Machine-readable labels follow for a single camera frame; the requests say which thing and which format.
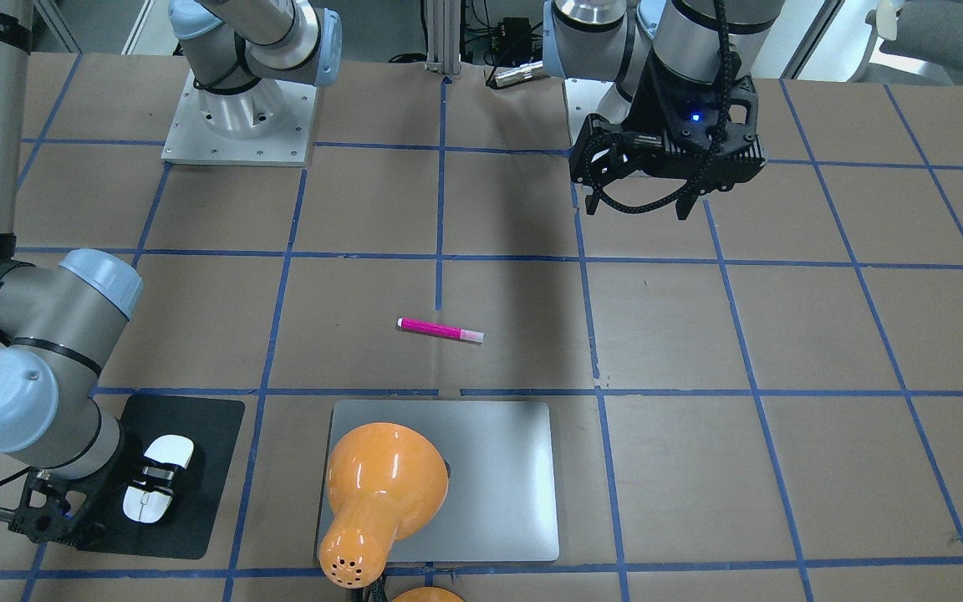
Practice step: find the black gripper pen side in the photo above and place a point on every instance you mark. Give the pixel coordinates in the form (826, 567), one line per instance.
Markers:
(647, 102)

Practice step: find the black gripper mouse side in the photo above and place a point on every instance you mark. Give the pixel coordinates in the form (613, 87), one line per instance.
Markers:
(150, 483)

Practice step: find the white computer mouse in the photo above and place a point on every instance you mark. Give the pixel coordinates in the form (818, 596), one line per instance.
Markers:
(149, 495)

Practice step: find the pink marker pen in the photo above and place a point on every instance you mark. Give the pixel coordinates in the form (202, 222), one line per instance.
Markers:
(439, 330)

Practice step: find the silver robot arm near mouse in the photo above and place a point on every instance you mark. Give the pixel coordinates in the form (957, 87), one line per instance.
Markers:
(121, 384)

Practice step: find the silver robot arm near pen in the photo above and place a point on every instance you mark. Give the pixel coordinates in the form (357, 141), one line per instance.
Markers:
(611, 41)

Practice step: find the black mousepad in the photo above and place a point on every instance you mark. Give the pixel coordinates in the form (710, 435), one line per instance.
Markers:
(213, 425)

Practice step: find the orange desk lamp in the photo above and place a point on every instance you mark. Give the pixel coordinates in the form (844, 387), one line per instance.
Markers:
(384, 482)

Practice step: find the silver closed laptop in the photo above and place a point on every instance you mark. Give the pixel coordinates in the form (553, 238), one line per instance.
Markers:
(502, 503)

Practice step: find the aluminium frame post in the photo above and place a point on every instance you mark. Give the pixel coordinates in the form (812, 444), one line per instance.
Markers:
(443, 37)

